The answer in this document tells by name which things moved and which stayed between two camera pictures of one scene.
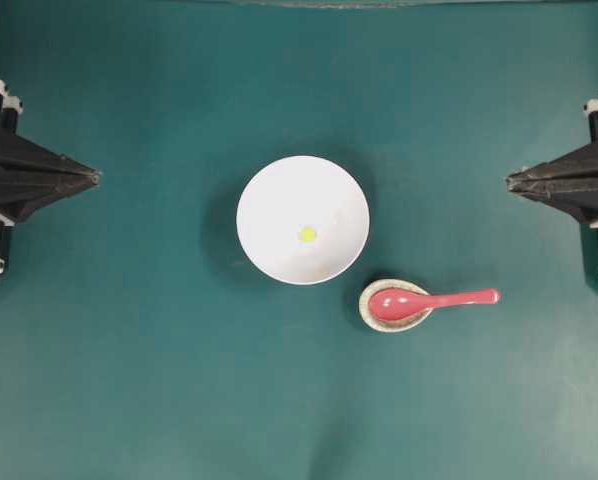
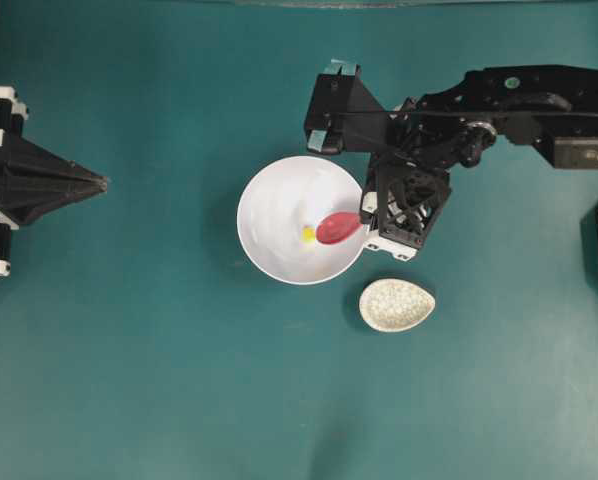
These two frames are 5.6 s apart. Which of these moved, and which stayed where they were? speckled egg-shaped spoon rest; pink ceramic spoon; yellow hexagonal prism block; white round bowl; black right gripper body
Moved: pink ceramic spoon; black right gripper body
Stayed: white round bowl; speckled egg-shaped spoon rest; yellow hexagonal prism block
